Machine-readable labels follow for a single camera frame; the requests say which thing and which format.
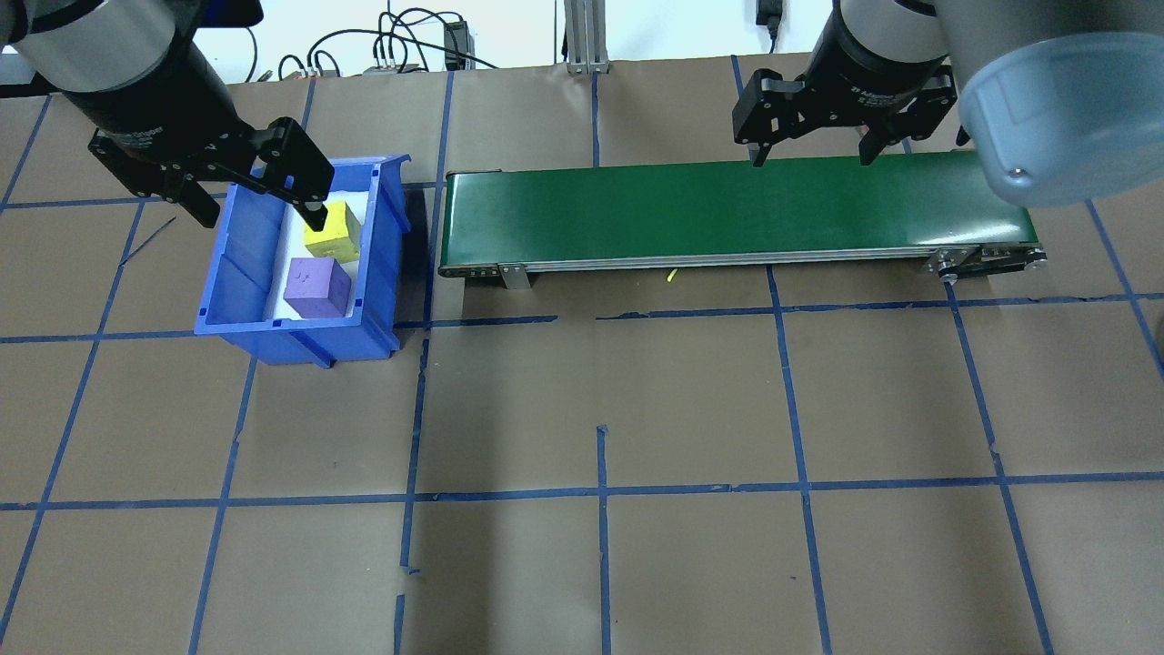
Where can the white foam pad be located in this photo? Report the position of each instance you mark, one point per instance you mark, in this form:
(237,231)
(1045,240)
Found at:
(356,282)

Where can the blue plastic storage bin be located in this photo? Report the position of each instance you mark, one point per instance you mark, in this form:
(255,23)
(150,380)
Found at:
(245,273)

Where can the black plug adapter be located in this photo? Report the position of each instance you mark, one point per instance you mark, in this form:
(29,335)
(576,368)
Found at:
(456,44)

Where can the purple foam block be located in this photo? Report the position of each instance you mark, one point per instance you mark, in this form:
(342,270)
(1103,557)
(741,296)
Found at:
(316,289)

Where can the aluminium profile post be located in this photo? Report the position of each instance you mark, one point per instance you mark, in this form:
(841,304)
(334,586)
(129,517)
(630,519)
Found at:
(587,36)

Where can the black power adapter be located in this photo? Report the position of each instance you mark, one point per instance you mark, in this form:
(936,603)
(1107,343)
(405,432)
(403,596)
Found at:
(769,14)

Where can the green conveyor belt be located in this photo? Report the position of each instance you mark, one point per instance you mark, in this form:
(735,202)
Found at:
(727,209)

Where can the grey power strip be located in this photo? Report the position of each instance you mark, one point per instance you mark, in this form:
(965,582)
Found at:
(391,67)

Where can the yellow foam block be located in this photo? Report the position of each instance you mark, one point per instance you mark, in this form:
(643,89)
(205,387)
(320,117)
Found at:
(336,238)

